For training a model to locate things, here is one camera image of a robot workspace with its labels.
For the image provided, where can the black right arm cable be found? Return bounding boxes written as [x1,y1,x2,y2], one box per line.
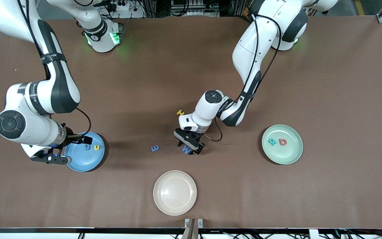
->
[17,0,92,136]

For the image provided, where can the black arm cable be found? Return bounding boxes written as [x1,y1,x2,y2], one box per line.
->
[206,13,282,142]
[17,0,92,136]

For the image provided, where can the brown paper table cover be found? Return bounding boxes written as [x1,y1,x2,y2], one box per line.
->
[0,16,382,230]

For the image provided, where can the green plate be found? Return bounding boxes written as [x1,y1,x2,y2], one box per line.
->
[262,124,303,165]

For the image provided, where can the blue plate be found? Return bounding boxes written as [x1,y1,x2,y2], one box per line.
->
[65,132,105,172]

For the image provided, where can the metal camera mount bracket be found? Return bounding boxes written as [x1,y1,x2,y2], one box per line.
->
[182,218,204,239]

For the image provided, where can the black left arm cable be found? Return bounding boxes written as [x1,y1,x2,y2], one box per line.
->
[206,13,282,142]

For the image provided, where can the white power strip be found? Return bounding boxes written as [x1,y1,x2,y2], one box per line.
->
[106,0,135,12]

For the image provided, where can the cream plate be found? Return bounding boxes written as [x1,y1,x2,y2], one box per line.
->
[153,170,197,216]

